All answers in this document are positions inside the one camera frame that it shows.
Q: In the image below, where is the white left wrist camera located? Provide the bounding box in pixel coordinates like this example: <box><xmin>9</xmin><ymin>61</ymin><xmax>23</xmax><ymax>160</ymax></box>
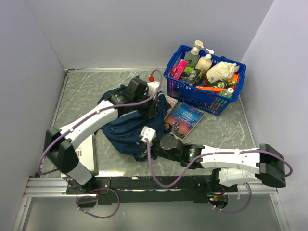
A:
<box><xmin>147</xmin><ymin>76</ymin><xmax>160</xmax><ymax>97</ymax></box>

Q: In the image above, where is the beige cloth bag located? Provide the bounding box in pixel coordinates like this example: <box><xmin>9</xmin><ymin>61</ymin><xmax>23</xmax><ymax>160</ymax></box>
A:
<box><xmin>205</xmin><ymin>62</ymin><xmax>239</xmax><ymax>83</ymax></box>

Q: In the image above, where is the grey-green pump bottle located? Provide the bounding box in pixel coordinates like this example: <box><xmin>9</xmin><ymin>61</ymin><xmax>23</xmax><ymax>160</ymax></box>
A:
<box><xmin>184</xmin><ymin>40</ymin><xmax>204</xmax><ymax>68</ymax></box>

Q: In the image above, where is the Little Women floral book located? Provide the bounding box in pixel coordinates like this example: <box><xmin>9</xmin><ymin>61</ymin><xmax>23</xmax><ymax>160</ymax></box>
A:
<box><xmin>165</xmin><ymin>95</ymin><xmax>181</xmax><ymax>119</ymax></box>

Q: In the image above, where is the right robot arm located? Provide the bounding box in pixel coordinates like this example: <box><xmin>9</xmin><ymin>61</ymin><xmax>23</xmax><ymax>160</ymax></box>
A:
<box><xmin>150</xmin><ymin>134</ymin><xmax>287</xmax><ymax>192</ymax></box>

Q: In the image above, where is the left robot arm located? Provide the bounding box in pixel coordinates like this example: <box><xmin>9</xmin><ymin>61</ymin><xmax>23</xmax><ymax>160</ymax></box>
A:
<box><xmin>43</xmin><ymin>77</ymin><xmax>162</xmax><ymax>193</ymax></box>

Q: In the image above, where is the cream pump bottle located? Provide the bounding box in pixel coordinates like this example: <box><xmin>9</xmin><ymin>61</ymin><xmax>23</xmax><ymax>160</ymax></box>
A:
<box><xmin>195</xmin><ymin>49</ymin><xmax>215</xmax><ymax>73</ymax></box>

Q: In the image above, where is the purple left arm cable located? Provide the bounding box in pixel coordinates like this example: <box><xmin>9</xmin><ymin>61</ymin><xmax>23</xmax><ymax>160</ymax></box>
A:
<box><xmin>36</xmin><ymin>69</ymin><xmax>163</xmax><ymax>219</ymax></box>

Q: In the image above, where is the green drink bottle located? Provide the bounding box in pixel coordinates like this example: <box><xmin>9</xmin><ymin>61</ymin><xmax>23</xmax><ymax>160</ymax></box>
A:
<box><xmin>220</xmin><ymin>88</ymin><xmax>234</xmax><ymax>98</ymax></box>

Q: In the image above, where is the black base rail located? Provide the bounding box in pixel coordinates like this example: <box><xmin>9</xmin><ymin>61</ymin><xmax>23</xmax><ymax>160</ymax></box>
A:
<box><xmin>66</xmin><ymin>175</ymin><xmax>238</xmax><ymax>205</ymax></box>

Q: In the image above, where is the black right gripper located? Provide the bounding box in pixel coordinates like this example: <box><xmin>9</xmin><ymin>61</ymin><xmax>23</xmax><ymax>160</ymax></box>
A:
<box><xmin>139</xmin><ymin>138</ymin><xmax>180</xmax><ymax>163</ymax></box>

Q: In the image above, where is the black green box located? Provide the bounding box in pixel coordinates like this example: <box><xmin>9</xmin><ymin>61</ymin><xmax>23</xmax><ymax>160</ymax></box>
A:
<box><xmin>180</xmin><ymin>67</ymin><xmax>203</xmax><ymax>86</ymax></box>

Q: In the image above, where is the pink box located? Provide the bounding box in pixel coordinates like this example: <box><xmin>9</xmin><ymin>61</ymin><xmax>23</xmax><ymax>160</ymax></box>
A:
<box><xmin>171</xmin><ymin>59</ymin><xmax>188</xmax><ymax>80</ymax></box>

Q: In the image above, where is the white notebook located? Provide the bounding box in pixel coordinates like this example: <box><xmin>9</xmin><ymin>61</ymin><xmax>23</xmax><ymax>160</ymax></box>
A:
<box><xmin>75</xmin><ymin>134</ymin><xmax>98</xmax><ymax>175</ymax></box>

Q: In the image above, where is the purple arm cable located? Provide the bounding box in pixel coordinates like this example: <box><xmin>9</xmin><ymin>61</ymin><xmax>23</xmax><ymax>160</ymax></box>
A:
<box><xmin>36</xmin><ymin>69</ymin><xmax>163</xmax><ymax>219</ymax></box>
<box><xmin>145</xmin><ymin>140</ymin><xmax>294</xmax><ymax>214</ymax></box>

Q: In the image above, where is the navy blue student backpack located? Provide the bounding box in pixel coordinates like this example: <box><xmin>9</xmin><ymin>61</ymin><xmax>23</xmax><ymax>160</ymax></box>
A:
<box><xmin>102</xmin><ymin>91</ymin><xmax>170</xmax><ymax>162</ymax></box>

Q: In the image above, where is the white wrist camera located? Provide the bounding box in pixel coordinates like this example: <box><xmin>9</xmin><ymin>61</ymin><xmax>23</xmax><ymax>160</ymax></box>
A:
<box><xmin>147</xmin><ymin>76</ymin><xmax>160</xmax><ymax>97</ymax></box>
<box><xmin>140</xmin><ymin>126</ymin><xmax>156</xmax><ymax>144</ymax></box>

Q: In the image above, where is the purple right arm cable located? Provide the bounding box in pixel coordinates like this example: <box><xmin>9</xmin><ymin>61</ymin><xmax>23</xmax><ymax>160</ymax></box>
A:
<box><xmin>145</xmin><ymin>140</ymin><xmax>294</xmax><ymax>214</ymax></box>

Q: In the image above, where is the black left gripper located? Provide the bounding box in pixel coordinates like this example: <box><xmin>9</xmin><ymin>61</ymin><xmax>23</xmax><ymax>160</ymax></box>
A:
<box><xmin>133</xmin><ymin>91</ymin><xmax>157</xmax><ymax>117</ymax></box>

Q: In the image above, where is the Jane Eyre blue book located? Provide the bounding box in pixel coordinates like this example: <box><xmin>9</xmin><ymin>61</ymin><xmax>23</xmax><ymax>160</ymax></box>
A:
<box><xmin>165</xmin><ymin>103</ymin><xmax>204</xmax><ymax>140</ymax></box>

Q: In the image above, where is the aluminium frame rail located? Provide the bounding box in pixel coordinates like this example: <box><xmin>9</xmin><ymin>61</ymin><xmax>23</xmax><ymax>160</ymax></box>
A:
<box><xmin>23</xmin><ymin>177</ymin><xmax>278</xmax><ymax>197</ymax></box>

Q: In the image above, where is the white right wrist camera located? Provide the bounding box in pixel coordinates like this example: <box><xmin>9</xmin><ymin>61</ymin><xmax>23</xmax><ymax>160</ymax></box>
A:
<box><xmin>140</xmin><ymin>126</ymin><xmax>156</xmax><ymax>144</ymax></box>

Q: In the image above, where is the dark glass bottle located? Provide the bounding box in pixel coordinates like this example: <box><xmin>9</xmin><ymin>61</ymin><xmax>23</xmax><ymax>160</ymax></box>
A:
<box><xmin>208</xmin><ymin>80</ymin><xmax>236</xmax><ymax>88</ymax></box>

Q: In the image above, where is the blue plastic basket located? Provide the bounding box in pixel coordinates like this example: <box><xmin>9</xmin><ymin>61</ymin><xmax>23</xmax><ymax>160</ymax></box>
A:
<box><xmin>164</xmin><ymin>45</ymin><xmax>246</xmax><ymax>116</ymax></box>

